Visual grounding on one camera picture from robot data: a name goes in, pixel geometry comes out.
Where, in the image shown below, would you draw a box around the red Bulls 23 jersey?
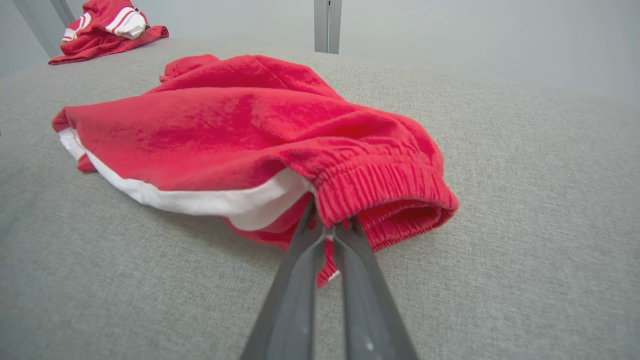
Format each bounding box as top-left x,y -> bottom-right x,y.
48,0 -> 170,66

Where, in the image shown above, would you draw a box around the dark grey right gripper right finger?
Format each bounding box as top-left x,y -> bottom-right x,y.
332,216 -> 419,360

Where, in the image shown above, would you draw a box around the grey metal partition post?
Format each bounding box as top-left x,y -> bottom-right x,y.
314,0 -> 343,55

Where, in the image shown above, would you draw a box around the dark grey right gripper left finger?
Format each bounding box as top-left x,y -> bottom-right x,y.
240,197 -> 326,360

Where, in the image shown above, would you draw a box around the grey metal frame bracket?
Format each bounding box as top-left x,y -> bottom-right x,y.
12,0 -> 76,58

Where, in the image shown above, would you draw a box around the red shorts with white trim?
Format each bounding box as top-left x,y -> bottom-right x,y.
51,54 -> 460,289

